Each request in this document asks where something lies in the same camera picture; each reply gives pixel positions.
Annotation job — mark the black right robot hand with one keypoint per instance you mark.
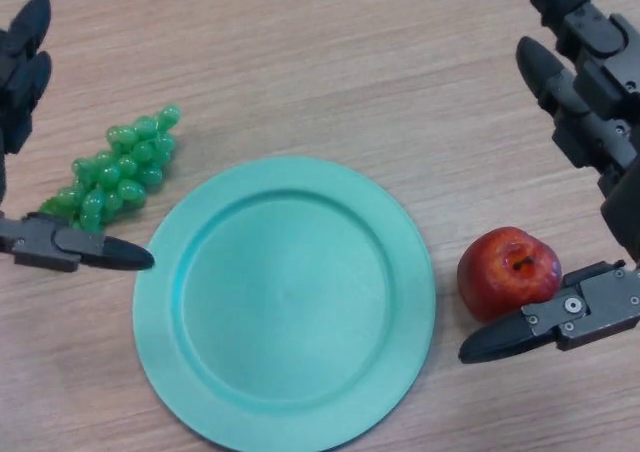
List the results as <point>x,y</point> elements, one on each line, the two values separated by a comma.
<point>610,112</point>

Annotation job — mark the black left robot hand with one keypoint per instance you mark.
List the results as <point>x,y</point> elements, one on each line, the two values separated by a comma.
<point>22,87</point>

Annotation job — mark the green grapes bunch with leaf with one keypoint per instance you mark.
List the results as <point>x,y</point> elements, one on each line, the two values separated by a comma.
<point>125,164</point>

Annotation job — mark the round teal plate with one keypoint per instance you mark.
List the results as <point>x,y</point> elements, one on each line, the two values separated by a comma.
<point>300,312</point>

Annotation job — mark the red apple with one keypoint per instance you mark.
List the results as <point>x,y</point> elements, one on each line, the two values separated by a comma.
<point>495,272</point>

